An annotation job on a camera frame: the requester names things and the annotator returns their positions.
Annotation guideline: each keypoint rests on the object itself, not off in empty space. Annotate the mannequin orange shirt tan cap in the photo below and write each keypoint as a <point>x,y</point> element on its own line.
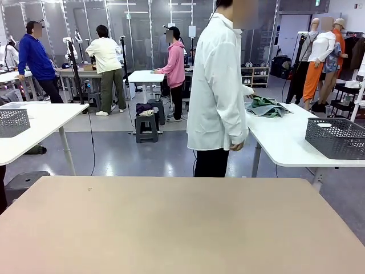
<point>340,37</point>

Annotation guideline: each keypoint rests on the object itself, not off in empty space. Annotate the person in blue hoodie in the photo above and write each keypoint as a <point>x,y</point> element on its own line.
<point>35,57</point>

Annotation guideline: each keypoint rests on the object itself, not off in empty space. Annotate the cardboard box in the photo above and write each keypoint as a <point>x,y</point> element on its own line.
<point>89,68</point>

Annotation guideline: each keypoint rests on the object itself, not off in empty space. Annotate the person's left forearm white sleeve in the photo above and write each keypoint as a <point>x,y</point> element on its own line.
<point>247,90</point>

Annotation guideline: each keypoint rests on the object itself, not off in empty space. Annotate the person in cream shirt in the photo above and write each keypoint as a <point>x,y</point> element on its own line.
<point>105,57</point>

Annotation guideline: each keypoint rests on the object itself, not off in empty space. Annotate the sage green towel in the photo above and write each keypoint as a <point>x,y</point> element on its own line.
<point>265,102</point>

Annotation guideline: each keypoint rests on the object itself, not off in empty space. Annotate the black bags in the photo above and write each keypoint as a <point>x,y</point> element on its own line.
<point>280,67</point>

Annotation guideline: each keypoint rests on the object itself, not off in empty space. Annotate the black tripod white top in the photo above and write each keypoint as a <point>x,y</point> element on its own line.
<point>296,74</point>

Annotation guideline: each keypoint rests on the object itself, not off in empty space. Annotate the white folded cloth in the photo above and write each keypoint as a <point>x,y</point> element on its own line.
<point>352,84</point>

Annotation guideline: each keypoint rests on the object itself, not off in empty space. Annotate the grey towel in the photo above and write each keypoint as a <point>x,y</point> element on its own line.
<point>256,111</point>

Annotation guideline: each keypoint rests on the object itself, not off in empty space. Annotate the clothes rack dark garments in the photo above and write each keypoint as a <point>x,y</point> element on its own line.
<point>357,54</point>

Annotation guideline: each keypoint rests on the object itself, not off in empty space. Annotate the white metal frame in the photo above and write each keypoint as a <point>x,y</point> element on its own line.
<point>357,104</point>

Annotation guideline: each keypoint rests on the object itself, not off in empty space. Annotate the white wall panel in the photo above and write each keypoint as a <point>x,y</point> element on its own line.
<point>192,31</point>

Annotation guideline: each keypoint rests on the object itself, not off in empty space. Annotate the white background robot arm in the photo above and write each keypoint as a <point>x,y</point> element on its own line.
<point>10,54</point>
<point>73,52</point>

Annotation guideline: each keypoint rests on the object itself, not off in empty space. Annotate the person's right hand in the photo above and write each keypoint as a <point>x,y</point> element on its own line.
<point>237,146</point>

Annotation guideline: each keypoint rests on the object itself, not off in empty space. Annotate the person in pink hoodie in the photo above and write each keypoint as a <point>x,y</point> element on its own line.
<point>175,62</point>

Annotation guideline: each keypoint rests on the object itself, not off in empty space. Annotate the tall black tripod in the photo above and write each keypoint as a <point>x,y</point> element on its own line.
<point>75,68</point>

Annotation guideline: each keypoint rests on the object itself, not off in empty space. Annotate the dark grey plastic stool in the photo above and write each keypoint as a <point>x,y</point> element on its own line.
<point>22,182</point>

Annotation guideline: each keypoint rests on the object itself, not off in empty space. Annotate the wooden shoe shelf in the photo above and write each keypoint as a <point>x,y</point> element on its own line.
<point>258,77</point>

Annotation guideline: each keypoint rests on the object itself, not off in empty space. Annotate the grey step stool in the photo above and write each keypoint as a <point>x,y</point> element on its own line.
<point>146,118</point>
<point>159,107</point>
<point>94,98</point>

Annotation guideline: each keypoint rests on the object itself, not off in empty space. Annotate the mannequin white blouse floral shorts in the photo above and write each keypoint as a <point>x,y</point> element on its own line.
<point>323,45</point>

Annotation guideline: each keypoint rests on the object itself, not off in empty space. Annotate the black stand pole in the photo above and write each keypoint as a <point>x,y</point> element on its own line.
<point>124,62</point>

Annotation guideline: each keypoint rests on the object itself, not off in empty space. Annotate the mannequin grey top orange trousers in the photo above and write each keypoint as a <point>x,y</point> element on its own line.
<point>312,77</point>

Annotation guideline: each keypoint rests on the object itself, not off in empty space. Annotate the person's right forearm white sleeve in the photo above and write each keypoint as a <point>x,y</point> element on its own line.
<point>236,128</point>

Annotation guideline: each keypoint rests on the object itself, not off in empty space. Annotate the person in white shirt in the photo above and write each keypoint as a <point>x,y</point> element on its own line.
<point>214,85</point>

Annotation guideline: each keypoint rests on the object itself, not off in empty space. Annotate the grey workbench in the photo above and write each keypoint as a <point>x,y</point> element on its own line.
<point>77,72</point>

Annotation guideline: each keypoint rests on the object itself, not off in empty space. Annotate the black utility cart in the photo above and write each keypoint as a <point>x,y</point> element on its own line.
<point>342,106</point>

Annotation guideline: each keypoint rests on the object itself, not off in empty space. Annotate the grey perforated plastic basket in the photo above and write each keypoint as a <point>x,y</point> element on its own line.
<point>14,122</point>
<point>333,137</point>

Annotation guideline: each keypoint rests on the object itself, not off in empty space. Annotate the pile of dark clothes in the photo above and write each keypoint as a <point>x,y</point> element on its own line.
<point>144,108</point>

